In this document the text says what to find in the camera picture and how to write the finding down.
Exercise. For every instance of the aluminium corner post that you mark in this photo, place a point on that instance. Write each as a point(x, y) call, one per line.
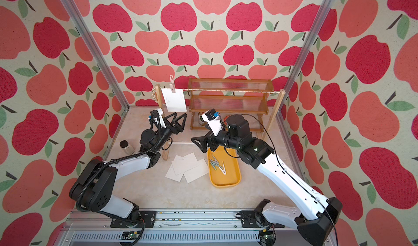
point(94, 49)
point(312, 35)

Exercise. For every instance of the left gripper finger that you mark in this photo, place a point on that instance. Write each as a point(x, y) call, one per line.
point(179, 122)
point(170, 120)

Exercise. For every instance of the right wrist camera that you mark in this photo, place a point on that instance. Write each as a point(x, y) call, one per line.
point(213, 119)

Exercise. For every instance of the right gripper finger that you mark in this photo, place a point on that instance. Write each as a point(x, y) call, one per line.
point(201, 139)
point(202, 145)

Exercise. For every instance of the wooden shelf with ribbed panels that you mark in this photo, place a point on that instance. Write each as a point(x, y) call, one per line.
point(228, 96)

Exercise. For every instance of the pink clothespin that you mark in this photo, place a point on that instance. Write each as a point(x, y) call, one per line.
point(172, 84)

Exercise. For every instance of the right aluminium corner post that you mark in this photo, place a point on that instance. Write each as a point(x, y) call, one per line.
point(312, 35)

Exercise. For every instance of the left aluminium corner post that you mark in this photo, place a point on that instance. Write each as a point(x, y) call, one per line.
point(94, 49)

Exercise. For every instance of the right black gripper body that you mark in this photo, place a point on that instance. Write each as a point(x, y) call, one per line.
point(222, 139)

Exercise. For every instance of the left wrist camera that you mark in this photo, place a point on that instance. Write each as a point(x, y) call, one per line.
point(156, 118)

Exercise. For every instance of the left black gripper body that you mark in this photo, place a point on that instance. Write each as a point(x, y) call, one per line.
point(166, 133)

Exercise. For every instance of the clear glass jar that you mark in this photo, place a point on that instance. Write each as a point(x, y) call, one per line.
point(126, 147)

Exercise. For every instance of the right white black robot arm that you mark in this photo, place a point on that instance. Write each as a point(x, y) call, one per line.
point(314, 215)

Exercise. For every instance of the teal clothespin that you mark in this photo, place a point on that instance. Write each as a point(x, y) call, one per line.
point(214, 165)

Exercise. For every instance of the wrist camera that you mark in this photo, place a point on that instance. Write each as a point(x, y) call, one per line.
point(213, 119)
point(156, 118)

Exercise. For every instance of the yellow plastic tray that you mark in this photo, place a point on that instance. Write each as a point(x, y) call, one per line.
point(233, 173)

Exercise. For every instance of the grey clothespin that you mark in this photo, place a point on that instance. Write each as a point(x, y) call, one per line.
point(214, 159)

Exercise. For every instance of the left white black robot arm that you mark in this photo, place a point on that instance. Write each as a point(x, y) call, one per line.
point(93, 190)

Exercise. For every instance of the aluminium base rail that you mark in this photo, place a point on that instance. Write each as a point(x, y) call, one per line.
point(176, 227)

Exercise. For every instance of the white postcard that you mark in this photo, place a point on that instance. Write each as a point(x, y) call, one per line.
point(200, 170)
point(175, 102)
point(173, 176)
point(182, 164)

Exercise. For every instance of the white clothespin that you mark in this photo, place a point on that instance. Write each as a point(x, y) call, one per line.
point(222, 168)

